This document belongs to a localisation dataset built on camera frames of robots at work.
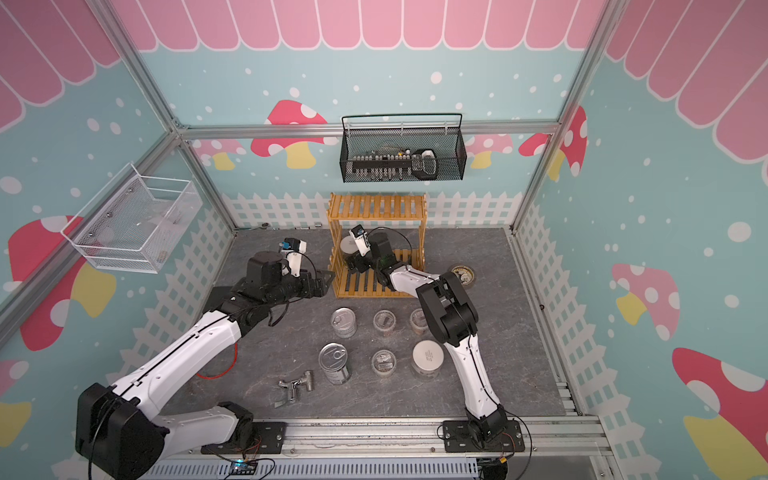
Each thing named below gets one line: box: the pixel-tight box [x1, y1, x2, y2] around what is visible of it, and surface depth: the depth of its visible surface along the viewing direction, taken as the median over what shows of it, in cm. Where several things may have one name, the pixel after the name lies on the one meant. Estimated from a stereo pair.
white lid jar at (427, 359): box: [412, 340, 445, 379], surface depth 80 cm
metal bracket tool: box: [274, 371, 312, 408], surface depth 83 cm
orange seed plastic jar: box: [410, 308, 430, 335], surface depth 91 cm
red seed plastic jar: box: [373, 309, 397, 336], surface depth 91 cm
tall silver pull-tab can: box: [318, 342, 352, 386], surface depth 78 cm
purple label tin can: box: [331, 307, 357, 339], surface depth 91 cm
